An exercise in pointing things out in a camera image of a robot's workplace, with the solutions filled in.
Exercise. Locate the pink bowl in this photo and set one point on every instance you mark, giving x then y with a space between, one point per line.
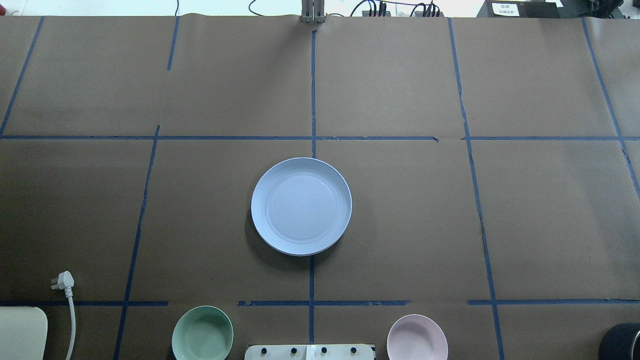
416 337

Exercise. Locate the blue plate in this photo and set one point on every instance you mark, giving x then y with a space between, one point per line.
301 206

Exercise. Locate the black box with label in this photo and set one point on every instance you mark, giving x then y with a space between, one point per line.
527 9

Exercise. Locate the dark blue pot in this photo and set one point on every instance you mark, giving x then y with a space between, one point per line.
621 342

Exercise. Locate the white pillar with base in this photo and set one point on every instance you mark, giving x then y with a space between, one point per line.
357 351

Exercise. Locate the green bowl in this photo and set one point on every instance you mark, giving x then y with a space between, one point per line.
203 333

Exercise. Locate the aluminium frame post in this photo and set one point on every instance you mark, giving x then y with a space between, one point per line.
313 11

